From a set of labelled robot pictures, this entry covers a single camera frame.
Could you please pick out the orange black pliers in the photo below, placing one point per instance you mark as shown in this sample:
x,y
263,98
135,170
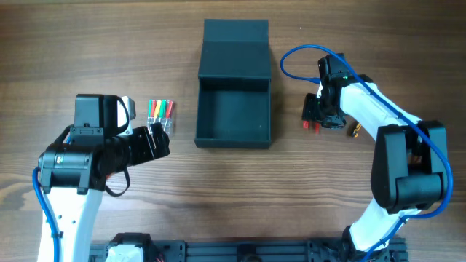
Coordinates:
x,y
355,131

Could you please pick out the red handled snips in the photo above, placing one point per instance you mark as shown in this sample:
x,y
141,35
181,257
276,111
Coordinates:
x,y
310,125

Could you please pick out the dark green open box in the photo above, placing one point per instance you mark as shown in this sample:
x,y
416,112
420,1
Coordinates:
x,y
235,74

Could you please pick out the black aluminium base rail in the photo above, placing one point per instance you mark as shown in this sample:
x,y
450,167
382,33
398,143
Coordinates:
x,y
312,250

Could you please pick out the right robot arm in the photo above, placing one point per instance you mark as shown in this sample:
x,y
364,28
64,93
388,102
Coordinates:
x,y
410,175

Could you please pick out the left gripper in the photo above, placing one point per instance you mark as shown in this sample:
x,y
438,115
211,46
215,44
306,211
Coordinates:
x,y
146,144

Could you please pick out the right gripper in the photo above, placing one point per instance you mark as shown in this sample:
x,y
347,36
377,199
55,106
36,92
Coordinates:
x,y
313,110

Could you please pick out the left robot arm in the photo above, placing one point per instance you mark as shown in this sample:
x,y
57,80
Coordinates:
x,y
71,175

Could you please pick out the clear screwdriver set case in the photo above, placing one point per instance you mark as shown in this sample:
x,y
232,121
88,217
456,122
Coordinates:
x,y
161,111

